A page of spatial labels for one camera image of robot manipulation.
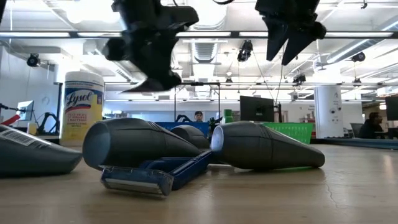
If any blue plastic basket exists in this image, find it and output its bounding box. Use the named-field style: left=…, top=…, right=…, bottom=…
left=154, top=121, right=210, bottom=138

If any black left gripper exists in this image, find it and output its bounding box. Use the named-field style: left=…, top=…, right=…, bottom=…
left=102, top=0, right=200, bottom=93

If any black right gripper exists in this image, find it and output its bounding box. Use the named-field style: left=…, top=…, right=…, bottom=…
left=254, top=0, right=327, bottom=66

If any blue disposable razor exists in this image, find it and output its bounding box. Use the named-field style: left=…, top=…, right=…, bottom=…
left=99, top=149, right=214, bottom=197

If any small grey monitor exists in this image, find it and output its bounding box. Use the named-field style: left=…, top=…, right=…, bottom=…
left=17, top=100, right=35, bottom=121

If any green plastic basket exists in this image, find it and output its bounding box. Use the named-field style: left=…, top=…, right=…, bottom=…
left=262, top=122, right=315, bottom=145

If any black computer monitor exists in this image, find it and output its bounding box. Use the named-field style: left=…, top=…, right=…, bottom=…
left=239, top=95, right=275, bottom=123
left=385, top=95, right=398, bottom=121

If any white round column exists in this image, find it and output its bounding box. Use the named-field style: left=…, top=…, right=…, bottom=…
left=313, top=85, right=343, bottom=139

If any yellow Lysol wipes canister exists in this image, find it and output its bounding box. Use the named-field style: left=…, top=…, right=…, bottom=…
left=60, top=70, right=105, bottom=147

